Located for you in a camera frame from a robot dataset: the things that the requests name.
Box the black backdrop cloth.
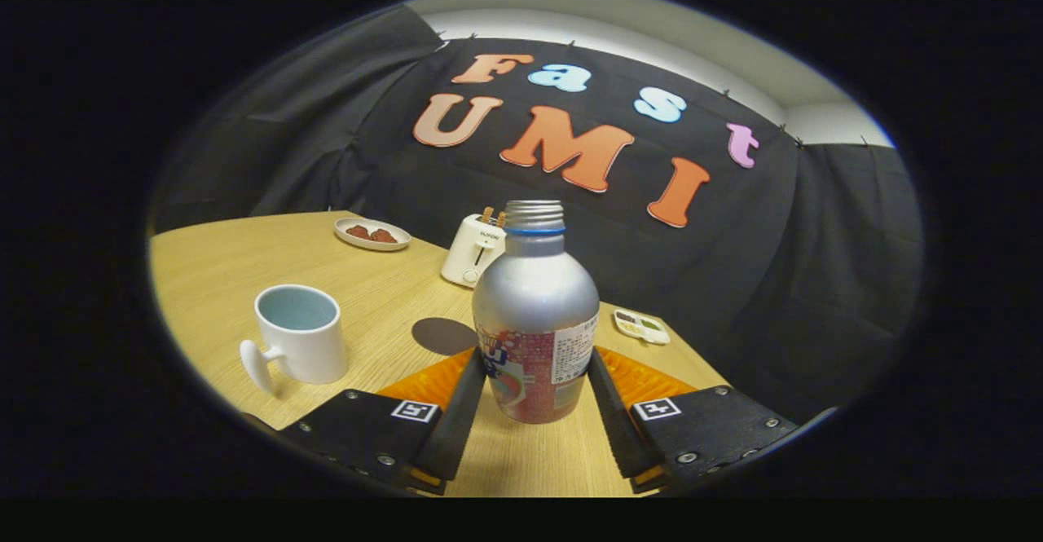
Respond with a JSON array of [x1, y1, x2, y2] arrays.
[[151, 4, 924, 425]]

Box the silver juice bottle red label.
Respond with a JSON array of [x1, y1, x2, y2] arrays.
[[472, 200, 601, 425]]

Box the white cup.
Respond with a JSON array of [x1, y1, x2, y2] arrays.
[[239, 284, 349, 396]]

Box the wooden table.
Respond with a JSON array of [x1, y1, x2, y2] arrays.
[[149, 211, 730, 498]]

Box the white divided dish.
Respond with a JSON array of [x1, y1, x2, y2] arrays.
[[613, 308, 671, 346]]

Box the dark round coaster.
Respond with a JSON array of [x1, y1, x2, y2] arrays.
[[411, 317, 479, 356]]

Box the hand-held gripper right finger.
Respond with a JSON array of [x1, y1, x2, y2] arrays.
[[588, 346, 799, 494]]

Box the white toaster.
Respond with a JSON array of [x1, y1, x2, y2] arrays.
[[441, 214, 508, 289]]

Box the white round plate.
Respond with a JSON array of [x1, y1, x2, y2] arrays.
[[334, 217, 411, 252]]

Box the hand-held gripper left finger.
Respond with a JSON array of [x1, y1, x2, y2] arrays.
[[277, 346, 488, 496]]

